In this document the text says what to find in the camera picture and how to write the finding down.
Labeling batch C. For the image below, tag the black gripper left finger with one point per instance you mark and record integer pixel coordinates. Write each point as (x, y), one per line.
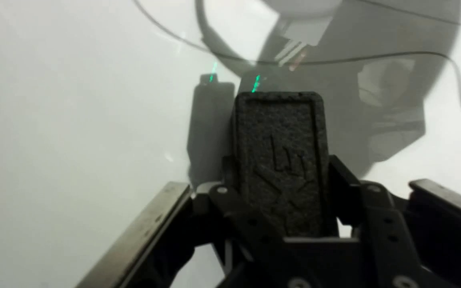
(252, 240)

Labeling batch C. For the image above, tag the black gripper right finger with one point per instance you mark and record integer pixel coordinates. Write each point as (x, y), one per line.
(385, 233)

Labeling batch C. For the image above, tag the black foam whiteboard eraser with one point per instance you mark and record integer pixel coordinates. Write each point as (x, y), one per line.
(281, 153)

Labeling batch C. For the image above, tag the metal wrist mount bar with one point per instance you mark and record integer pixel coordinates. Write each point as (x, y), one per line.
(448, 195)
(140, 233)

